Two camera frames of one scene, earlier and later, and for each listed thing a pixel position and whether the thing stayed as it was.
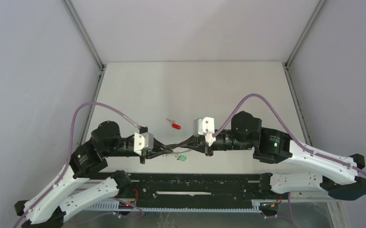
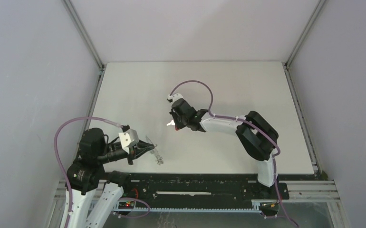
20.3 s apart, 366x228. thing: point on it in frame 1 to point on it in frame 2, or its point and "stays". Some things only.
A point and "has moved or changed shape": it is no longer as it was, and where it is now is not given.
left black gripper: (158, 149) to (141, 147)
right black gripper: (195, 144) to (177, 124)
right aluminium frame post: (305, 33) stays
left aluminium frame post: (83, 33) stays
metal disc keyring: (178, 150) has moved or changed shape
